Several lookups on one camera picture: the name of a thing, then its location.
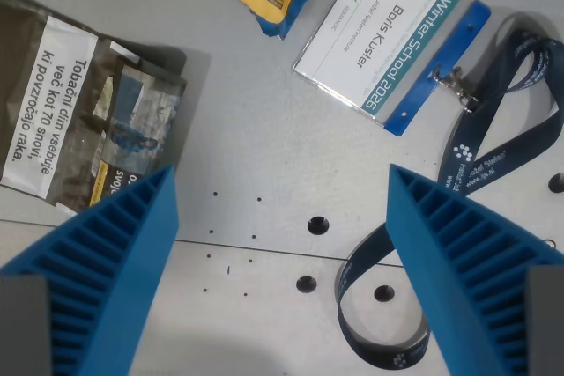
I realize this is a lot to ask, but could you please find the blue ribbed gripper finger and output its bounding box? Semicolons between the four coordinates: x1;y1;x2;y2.
385;163;564;376
0;165;181;376

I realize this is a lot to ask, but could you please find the tobacco pouch with warning label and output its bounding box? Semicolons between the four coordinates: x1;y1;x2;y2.
0;0;189;215

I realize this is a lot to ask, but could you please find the name badge in plastic holder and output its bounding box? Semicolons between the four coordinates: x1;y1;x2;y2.
292;0;492;136

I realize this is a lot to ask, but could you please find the dark blue printed lanyard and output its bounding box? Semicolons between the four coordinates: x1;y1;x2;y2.
334;28;564;371

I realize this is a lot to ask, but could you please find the metal lanyard clip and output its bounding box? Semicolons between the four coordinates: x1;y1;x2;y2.
430;64;479;113

